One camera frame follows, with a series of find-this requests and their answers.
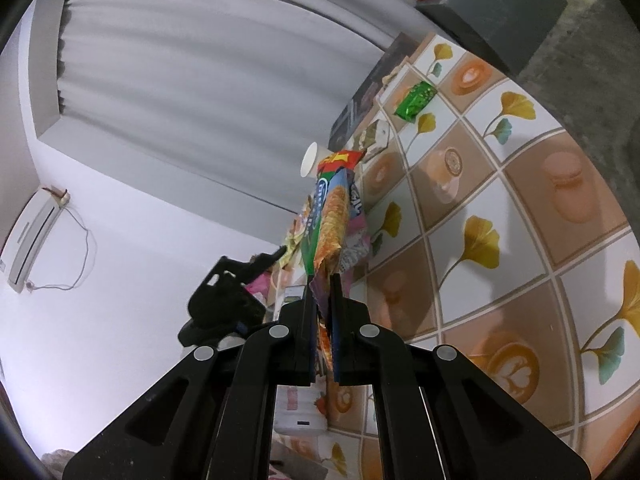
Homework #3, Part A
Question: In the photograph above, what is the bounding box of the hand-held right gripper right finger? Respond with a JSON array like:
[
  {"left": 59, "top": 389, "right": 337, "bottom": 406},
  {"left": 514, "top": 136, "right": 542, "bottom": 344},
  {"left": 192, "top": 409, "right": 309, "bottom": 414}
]
[{"left": 331, "top": 274, "right": 592, "bottom": 480}]

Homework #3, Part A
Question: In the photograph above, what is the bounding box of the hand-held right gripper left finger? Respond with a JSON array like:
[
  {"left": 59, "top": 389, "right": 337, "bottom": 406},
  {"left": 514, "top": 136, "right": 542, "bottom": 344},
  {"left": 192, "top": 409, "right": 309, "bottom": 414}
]
[{"left": 61, "top": 279, "right": 321, "bottom": 480}]

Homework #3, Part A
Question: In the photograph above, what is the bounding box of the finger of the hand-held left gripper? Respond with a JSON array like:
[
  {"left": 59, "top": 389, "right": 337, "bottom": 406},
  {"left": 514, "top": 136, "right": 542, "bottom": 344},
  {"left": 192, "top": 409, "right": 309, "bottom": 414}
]
[{"left": 247, "top": 244, "right": 289, "bottom": 282}]

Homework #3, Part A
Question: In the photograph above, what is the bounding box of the orange blue snack packet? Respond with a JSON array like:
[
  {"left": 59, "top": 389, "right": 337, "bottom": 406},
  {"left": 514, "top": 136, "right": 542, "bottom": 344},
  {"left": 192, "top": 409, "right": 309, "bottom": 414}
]
[{"left": 300, "top": 166, "right": 353, "bottom": 383}]

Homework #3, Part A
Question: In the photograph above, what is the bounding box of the purple white snack packet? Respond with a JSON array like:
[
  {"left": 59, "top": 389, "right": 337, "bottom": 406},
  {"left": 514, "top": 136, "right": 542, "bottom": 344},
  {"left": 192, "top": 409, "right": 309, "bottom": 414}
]
[{"left": 340, "top": 180, "right": 374, "bottom": 275}]

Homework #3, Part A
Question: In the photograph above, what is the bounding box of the white paper cup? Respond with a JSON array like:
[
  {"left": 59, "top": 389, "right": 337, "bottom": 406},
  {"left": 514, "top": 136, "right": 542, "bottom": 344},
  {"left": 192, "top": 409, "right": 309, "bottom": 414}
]
[{"left": 301, "top": 141, "right": 334, "bottom": 180}]

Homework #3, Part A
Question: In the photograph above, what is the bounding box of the red yellow snack packet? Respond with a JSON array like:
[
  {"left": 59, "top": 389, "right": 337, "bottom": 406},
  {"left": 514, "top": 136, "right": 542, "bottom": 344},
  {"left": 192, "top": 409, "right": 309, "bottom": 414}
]
[{"left": 317, "top": 149, "right": 369, "bottom": 176}]

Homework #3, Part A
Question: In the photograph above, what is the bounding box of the white patterned packet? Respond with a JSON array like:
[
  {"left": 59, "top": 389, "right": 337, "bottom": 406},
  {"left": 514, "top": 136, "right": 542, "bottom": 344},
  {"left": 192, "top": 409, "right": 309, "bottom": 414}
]
[{"left": 356, "top": 119, "right": 392, "bottom": 164}]

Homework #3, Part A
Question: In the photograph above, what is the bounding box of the patterned tablecloth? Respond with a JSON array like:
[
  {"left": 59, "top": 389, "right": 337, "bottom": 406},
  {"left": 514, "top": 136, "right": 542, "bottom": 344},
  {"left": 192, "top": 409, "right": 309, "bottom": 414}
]
[{"left": 270, "top": 32, "right": 640, "bottom": 480}]

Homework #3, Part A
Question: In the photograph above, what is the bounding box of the white air conditioner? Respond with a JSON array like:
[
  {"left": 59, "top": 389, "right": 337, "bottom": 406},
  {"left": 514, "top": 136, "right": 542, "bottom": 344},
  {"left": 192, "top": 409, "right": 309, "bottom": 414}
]
[{"left": 0, "top": 187, "right": 71, "bottom": 294}]

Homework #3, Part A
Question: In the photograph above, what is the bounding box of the dark printed box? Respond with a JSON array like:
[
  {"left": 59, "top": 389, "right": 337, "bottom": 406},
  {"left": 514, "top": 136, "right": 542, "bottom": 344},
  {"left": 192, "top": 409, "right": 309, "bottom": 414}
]
[{"left": 328, "top": 32, "right": 422, "bottom": 150}]

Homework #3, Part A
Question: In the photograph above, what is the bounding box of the grey curtain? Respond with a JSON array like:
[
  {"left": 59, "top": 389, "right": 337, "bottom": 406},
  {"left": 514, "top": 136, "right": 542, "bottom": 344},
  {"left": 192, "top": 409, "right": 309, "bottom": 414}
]
[{"left": 54, "top": 0, "right": 442, "bottom": 215}]

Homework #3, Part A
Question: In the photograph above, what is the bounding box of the green snack packet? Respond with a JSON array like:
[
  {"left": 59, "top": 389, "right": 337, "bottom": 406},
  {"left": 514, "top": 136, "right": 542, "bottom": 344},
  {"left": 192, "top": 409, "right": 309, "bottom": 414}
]
[{"left": 393, "top": 81, "right": 439, "bottom": 122}]

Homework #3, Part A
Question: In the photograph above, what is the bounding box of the grey cabinet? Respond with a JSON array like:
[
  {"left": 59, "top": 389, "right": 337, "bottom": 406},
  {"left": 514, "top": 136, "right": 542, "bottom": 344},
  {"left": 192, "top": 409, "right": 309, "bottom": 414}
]
[{"left": 415, "top": 0, "right": 569, "bottom": 74}]

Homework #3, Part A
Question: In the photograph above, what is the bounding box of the air conditioner cable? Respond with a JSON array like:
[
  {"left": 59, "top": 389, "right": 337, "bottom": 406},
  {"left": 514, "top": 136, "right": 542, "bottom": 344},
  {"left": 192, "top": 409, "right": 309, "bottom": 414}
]
[{"left": 29, "top": 204, "right": 99, "bottom": 292}]

